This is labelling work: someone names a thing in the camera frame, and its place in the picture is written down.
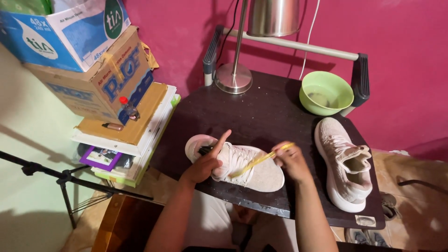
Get brown cardboard carton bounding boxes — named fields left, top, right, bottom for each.
left=24, top=25, right=160, bottom=126

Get silver metal desk lamp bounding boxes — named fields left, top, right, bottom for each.
left=214, top=0, right=301, bottom=95

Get white cable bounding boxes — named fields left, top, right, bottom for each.
left=298, top=0, right=321, bottom=81

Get yellow toothbrush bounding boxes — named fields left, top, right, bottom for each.
left=229, top=142, right=295, bottom=179

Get person's right hand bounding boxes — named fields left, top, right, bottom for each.
left=272, top=141, right=308, bottom=183

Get black tripod stand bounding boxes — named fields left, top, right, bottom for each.
left=0, top=150, right=154, bottom=229

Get blue and white carton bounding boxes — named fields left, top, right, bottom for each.
left=0, top=0, right=131, bottom=73

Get purple picture frame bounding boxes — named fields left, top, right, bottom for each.
left=79, top=145, right=123, bottom=172

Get grey sandal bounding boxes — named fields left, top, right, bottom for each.
left=380, top=192, right=402, bottom=221

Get stack of books and boards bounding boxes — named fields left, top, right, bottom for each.
left=71, top=82, right=181, bottom=188

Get pale pink knit sneaker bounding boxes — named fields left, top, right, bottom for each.
left=314, top=117, right=374, bottom=213
left=185, top=134, right=285, bottom=193

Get person's white clothing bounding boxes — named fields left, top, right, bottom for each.
left=182, top=191, right=300, bottom=252

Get green plastic bowl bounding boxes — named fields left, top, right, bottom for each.
left=299, top=71, right=355, bottom=116

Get black cable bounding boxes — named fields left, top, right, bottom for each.
left=216, top=0, right=241, bottom=64

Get grey shoes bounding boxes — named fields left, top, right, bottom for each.
left=345, top=227, right=391, bottom=248

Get dark folding table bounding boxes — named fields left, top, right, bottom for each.
left=150, top=25, right=386, bottom=230

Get small red-capped bottle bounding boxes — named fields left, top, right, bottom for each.
left=119, top=96, right=141, bottom=122

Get person's left hand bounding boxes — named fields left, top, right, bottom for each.
left=182, top=129, right=232, bottom=185

